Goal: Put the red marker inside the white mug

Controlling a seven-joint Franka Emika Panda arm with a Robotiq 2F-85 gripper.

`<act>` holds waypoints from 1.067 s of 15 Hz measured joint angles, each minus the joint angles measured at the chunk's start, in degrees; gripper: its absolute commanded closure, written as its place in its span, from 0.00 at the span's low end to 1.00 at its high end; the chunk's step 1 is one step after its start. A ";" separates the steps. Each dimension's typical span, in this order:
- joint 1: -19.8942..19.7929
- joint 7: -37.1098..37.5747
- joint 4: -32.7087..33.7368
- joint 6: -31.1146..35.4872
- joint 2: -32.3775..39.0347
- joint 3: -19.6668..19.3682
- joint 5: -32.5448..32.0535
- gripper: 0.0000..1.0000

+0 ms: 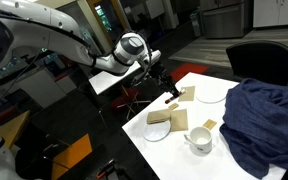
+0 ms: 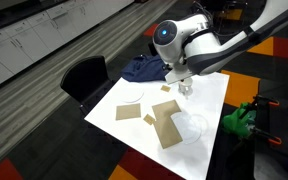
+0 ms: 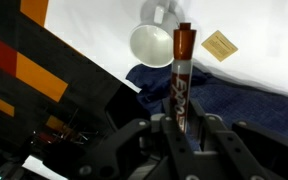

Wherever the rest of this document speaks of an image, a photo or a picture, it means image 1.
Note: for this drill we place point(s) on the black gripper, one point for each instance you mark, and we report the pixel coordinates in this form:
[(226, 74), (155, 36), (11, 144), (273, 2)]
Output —
[(159, 75)]

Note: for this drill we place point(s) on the small white side table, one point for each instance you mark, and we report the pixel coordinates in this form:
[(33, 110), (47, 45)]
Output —
[(107, 81)]

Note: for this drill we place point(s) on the rectangular brown paper sheet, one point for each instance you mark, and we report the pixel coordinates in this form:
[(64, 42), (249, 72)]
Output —
[(188, 95)]

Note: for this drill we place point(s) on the red stool with wooden legs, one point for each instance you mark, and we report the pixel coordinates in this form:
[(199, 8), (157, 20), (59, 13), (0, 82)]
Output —
[(124, 100)]

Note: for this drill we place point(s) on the stainless steel appliance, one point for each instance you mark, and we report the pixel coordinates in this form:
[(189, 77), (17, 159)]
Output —
[(224, 21)]

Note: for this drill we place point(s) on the grey trash can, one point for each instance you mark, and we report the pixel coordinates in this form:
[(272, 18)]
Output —
[(196, 23)]

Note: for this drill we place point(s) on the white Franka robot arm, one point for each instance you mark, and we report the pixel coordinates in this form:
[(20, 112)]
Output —
[(50, 30)]

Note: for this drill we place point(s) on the light wooden board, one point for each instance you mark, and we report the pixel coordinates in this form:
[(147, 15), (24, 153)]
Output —
[(14, 128)]

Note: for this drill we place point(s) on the orange black clamp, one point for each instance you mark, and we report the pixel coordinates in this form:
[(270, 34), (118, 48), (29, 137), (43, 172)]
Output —
[(101, 174)]

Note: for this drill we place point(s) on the white cabinets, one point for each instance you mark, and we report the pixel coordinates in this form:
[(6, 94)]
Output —
[(277, 13)]

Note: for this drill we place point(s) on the white mug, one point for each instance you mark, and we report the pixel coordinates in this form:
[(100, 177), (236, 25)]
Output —
[(202, 141)]

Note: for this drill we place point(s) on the wood framed glass door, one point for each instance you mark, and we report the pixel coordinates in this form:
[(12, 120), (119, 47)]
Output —
[(109, 20)]

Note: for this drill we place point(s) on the orange panel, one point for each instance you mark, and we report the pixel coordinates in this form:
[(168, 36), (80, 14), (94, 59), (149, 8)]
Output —
[(72, 155)]

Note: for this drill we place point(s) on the large black chair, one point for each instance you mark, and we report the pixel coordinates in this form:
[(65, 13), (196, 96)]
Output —
[(260, 60)]

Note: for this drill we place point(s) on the L-shaped cardboard piece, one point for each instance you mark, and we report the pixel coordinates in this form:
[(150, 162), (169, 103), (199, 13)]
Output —
[(158, 116)]

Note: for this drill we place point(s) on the dark blue cloth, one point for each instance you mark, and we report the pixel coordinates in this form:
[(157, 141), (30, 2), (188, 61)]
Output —
[(264, 120)]

